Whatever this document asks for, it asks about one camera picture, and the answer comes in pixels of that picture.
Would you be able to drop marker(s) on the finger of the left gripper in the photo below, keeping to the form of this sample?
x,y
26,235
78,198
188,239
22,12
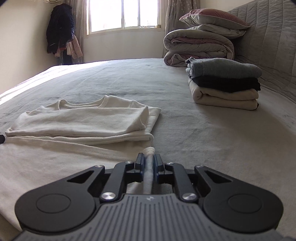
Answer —
x,y
2,139

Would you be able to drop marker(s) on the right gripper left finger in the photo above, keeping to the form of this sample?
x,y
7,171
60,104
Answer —
x,y
121,175

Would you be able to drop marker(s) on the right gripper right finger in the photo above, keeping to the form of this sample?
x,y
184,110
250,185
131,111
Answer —
x,y
175,175

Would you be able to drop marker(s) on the white cream sweatshirt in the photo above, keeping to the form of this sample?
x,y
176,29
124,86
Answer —
x,y
58,140

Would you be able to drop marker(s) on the hanging dark clothes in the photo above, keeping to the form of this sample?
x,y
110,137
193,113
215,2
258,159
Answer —
x,y
61,39

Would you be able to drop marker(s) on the grey bed blanket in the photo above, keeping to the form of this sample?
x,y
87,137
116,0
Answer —
x,y
257,146

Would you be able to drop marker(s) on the folded black garment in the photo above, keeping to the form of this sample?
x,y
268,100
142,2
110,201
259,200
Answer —
x,y
229,85

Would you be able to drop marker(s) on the folded beige garment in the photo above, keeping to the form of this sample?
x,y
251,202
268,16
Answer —
x,y
246,99

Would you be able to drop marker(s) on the folded grey garment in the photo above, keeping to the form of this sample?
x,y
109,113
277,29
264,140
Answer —
x,y
221,67

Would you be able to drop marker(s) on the folded grey pink quilt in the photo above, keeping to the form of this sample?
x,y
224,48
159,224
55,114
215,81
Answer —
x,y
185,43

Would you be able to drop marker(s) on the window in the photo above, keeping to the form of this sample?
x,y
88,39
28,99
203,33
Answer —
x,y
103,16

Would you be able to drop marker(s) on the pink grey pillow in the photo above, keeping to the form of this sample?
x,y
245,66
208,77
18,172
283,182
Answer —
x,y
215,21

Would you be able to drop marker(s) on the grey quilted headboard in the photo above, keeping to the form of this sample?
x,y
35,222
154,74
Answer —
x,y
269,43

